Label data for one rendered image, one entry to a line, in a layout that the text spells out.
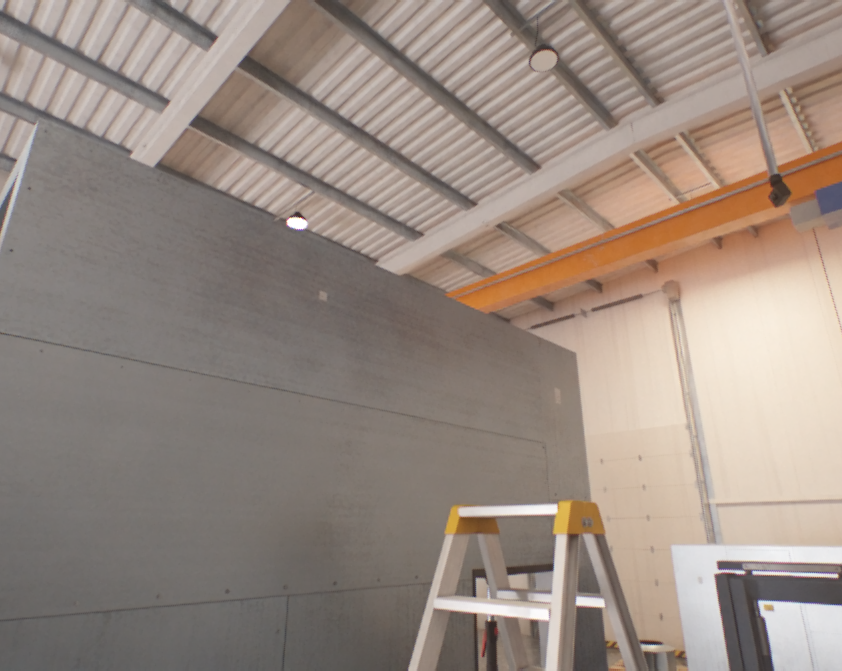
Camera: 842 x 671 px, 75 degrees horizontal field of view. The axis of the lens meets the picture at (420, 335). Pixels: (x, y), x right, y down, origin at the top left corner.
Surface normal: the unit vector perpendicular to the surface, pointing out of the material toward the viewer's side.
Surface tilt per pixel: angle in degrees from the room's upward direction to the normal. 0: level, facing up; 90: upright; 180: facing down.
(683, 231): 90
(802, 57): 90
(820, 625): 90
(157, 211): 90
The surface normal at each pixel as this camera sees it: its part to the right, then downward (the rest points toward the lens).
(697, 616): -0.70, -0.25
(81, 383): 0.72, -0.24
